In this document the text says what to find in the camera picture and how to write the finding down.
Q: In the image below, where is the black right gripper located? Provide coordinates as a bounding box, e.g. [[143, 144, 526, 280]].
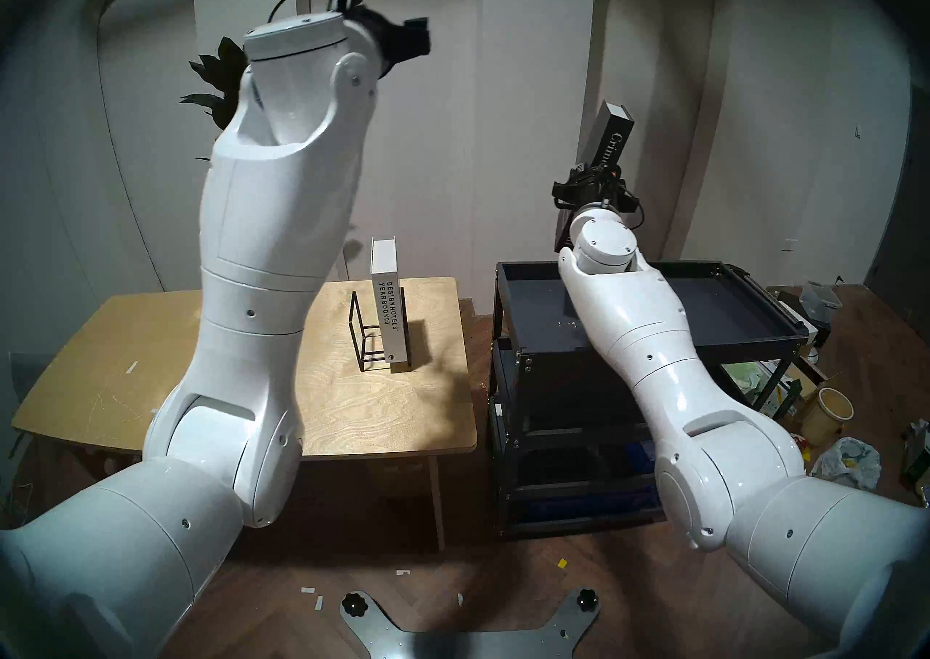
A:
[[552, 163, 644, 230]]

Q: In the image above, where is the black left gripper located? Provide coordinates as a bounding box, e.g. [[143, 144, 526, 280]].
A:
[[349, 4, 434, 81]]

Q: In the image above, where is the black Crime and Punishment book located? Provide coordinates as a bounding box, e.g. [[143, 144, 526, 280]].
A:
[[554, 101, 635, 253]]

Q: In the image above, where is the tall dark green plant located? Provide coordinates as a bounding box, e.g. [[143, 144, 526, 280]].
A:
[[180, 36, 251, 132]]

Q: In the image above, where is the black three-shelf utility cart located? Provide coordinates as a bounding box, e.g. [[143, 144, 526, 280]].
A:
[[490, 260, 811, 538]]

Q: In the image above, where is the white Design Hotels yearbook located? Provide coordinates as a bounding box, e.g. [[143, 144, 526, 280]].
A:
[[369, 236, 408, 373]]

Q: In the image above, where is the green white plastic bag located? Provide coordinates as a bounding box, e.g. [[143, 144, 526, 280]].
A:
[[727, 363, 778, 411]]

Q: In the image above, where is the clear plastic storage box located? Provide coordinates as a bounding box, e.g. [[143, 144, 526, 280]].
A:
[[799, 282, 842, 323]]

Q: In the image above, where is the white box beside cart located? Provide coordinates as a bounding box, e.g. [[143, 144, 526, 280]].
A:
[[779, 293, 820, 347]]

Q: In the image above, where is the open cardboard box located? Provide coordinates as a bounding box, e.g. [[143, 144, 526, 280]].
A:
[[781, 360, 829, 419]]

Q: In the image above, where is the light wooden table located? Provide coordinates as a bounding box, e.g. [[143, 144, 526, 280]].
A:
[[11, 276, 479, 549]]

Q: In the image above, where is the dark grey door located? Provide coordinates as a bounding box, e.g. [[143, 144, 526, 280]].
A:
[[865, 84, 930, 317]]

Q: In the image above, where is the pale yellow bucket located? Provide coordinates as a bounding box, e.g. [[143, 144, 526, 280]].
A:
[[799, 387, 854, 448]]

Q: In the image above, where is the white trash bag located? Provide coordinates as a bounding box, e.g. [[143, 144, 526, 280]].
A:
[[810, 437, 882, 489]]

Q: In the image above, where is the dark green carton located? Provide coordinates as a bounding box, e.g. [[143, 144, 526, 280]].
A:
[[905, 419, 930, 488]]

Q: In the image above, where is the black wire book stand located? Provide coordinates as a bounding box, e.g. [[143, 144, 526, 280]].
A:
[[347, 286, 413, 373]]

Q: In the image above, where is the grey metal robot base plate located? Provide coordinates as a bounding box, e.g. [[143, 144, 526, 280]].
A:
[[341, 590, 602, 659]]

